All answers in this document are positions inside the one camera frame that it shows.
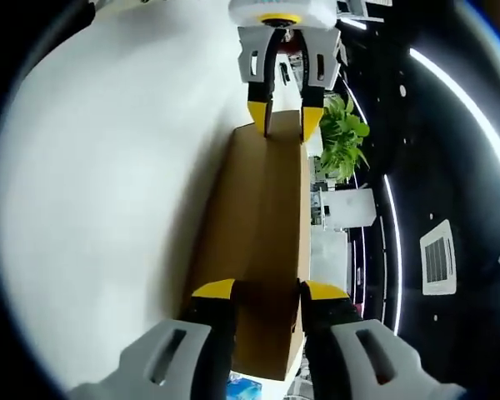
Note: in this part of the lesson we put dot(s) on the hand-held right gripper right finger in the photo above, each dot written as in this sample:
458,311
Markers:
383,362

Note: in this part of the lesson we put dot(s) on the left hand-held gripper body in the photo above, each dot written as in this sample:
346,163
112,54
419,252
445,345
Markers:
281,10

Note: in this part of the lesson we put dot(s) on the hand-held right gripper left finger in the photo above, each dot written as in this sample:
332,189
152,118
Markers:
150,362

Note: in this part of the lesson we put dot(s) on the white ceiling light strip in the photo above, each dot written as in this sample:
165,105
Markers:
466,96
393,250

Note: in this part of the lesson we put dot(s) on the brown cardboard shoe box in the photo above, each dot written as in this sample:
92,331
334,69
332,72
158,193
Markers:
271,229

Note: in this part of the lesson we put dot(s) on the ceiling air vent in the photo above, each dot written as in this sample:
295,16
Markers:
439,258

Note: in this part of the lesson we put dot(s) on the light blue soft tissue pack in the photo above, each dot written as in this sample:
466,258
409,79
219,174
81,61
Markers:
243,387

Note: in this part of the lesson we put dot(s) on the green potted plant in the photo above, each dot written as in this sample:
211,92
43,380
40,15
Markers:
343,137

